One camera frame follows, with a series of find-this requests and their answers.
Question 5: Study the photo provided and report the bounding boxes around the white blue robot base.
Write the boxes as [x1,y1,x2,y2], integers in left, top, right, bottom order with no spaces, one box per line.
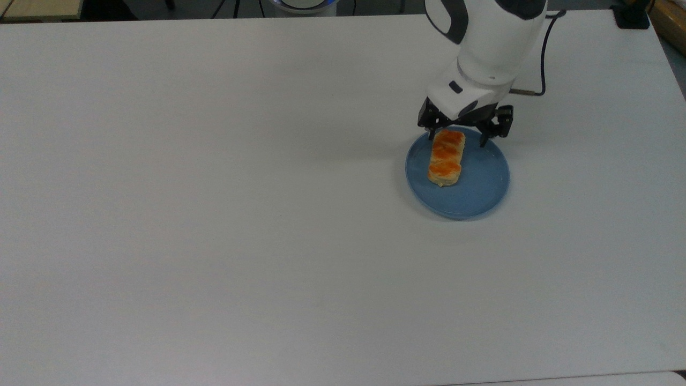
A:
[265,0,339,17]

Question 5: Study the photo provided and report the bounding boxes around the orange glazed bread piece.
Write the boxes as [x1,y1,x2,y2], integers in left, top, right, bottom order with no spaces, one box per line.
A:
[427,129,466,188]

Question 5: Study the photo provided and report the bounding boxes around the brown wooden board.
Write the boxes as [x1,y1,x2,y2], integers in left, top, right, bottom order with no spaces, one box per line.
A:
[648,0,686,55]

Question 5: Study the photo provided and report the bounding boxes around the black tripod legs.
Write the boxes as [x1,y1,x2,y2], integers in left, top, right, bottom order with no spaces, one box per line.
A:
[211,0,242,19]

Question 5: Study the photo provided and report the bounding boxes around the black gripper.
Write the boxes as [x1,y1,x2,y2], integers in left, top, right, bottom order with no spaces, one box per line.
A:
[417,96,515,149]

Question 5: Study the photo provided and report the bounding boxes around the blue round plate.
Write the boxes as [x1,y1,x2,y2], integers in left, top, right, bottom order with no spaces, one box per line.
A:
[405,125,511,221]

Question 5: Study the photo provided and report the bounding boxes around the light wooden table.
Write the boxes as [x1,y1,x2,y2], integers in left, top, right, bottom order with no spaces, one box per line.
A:
[0,0,86,23]

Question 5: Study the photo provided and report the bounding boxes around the black stand clamp base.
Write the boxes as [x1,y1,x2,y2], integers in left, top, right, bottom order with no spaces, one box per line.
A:
[610,0,651,31]

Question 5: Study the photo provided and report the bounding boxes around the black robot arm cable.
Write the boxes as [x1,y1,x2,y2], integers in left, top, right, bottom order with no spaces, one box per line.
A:
[508,9,568,98]

